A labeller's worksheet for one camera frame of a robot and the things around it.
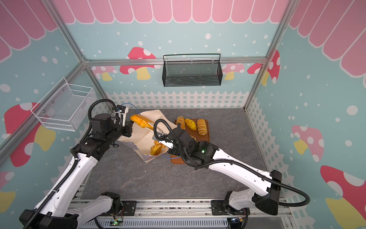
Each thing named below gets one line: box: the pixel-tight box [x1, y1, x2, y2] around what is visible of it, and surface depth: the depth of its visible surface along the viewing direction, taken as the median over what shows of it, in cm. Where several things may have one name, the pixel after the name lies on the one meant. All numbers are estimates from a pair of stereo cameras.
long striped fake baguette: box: [130, 114, 155, 131], surface depth 69 cm
